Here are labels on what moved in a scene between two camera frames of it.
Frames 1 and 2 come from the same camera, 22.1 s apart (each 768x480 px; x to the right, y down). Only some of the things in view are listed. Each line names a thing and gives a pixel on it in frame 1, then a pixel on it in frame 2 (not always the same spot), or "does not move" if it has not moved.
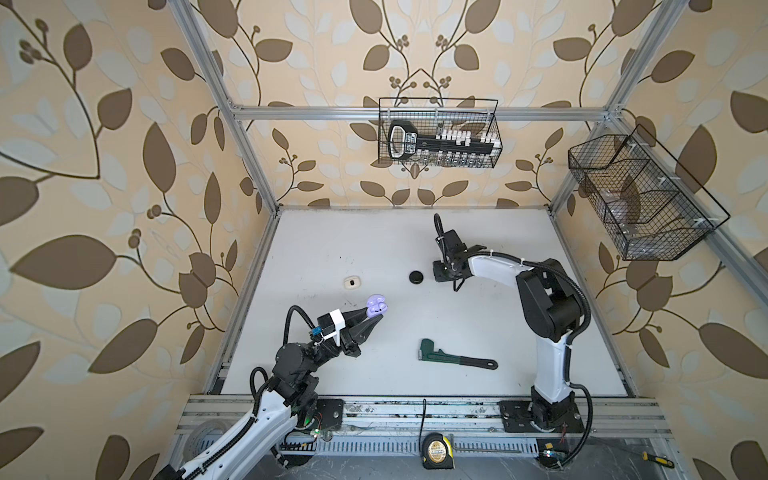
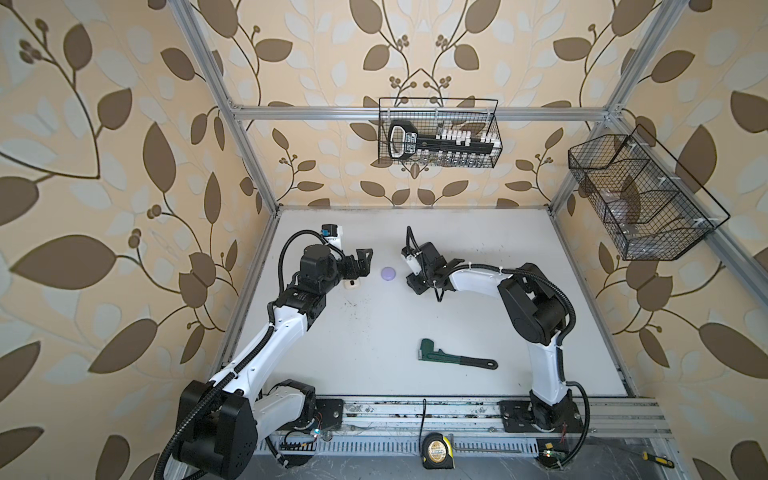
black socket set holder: (404, 142) does not move
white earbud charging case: (352, 282) does not move
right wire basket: (653, 210) does not move
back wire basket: (449, 132) does not move
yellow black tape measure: (437, 451) does not move
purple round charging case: (376, 305) -> (388, 273)
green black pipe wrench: (427, 352) does not move
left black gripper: (350, 340) -> (362, 265)
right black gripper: (437, 271) -> (415, 284)
